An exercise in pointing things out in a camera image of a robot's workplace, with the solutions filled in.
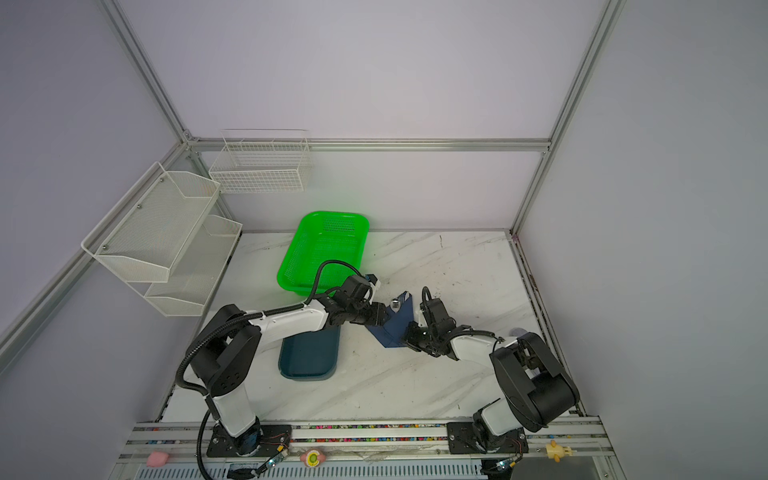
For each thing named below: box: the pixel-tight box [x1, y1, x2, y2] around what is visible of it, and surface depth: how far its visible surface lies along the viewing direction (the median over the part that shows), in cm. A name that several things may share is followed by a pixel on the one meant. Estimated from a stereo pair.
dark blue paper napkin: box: [365, 291, 414, 348], surface depth 94 cm
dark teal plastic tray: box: [278, 323, 341, 381], surface depth 85 cm
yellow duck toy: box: [545, 439, 573, 463], surface depth 70 cm
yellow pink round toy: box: [300, 449, 327, 467], surface depth 69 cm
